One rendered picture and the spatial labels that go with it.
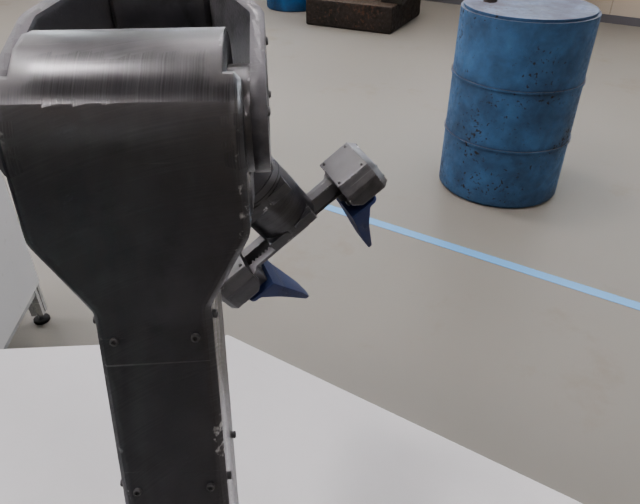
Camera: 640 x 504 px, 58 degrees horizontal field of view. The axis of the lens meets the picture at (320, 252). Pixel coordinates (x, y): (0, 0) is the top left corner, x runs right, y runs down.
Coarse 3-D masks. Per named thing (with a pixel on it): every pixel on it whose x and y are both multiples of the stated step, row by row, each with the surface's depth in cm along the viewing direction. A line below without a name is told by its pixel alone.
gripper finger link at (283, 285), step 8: (264, 264) 56; (272, 264) 58; (264, 272) 55; (272, 272) 56; (280, 272) 58; (272, 280) 54; (280, 280) 56; (288, 280) 58; (264, 288) 54; (272, 288) 54; (280, 288) 55; (288, 288) 56; (296, 288) 58; (256, 296) 54; (264, 296) 55; (272, 296) 56; (280, 296) 57; (288, 296) 58; (296, 296) 59; (304, 296) 60
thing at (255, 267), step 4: (304, 228) 53; (268, 248) 54; (272, 248) 54; (280, 248) 53; (268, 252) 54; (272, 252) 53; (260, 256) 54; (264, 256) 54; (268, 256) 53; (252, 260) 54; (256, 260) 54; (260, 260) 54; (264, 260) 54; (252, 264) 54; (256, 264) 54; (260, 264) 54; (252, 268) 54; (256, 268) 53; (260, 268) 55; (252, 272) 53; (256, 272) 53; (260, 272) 54; (260, 276) 54; (264, 276) 54; (260, 280) 54; (264, 280) 55; (260, 284) 55
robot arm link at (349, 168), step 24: (336, 168) 53; (360, 168) 51; (264, 192) 48; (288, 192) 49; (312, 192) 54; (336, 192) 54; (360, 192) 52; (264, 216) 50; (288, 216) 50; (312, 216) 51; (264, 240) 54; (288, 240) 52; (240, 264) 53; (240, 288) 53
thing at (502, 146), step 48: (480, 0) 274; (528, 0) 274; (576, 0) 274; (480, 48) 260; (528, 48) 249; (576, 48) 251; (480, 96) 269; (528, 96) 260; (576, 96) 269; (480, 144) 280; (528, 144) 273; (480, 192) 293; (528, 192) 288
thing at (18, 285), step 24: (0, 192) 189; (0, 216) 188; (0, 240) 188; (24, 240) 205; (0, 264) 187; (24, 264) 204; (0, 288) 187; (24, 288) 203; (0, 312) 186; (24, 312) 205; (0, 336) 185
